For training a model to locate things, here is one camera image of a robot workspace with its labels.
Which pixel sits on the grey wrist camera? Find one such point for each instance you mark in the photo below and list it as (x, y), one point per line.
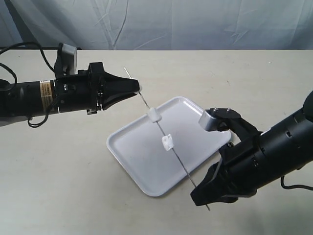
(66, 61)
(224, 119)

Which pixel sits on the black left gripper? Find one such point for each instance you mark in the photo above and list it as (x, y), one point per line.
(83, 90)

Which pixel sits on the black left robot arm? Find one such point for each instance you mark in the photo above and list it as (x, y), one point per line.
(23, 101)

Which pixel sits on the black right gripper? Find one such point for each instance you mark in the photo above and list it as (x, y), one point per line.
(240, 174)

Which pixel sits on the white marshmallow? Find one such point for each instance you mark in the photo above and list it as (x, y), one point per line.
(154, 115)
(167, 142)

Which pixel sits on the white rectangular plastic tray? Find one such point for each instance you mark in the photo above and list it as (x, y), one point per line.
(138, 147)

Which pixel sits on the grey-blue backdrop cloth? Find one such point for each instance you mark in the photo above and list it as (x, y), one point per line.
(159, 24)

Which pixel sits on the black bar behind table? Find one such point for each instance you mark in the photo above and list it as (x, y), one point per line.
(35, 47)

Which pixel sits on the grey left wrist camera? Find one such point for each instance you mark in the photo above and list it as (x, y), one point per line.
(66, 61)

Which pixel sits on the thin metal skewer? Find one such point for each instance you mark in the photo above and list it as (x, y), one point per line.
(173, 150)

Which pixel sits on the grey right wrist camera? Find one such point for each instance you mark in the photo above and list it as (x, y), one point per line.
(224, 119)

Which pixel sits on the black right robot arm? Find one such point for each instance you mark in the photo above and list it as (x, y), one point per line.
(288, 145)

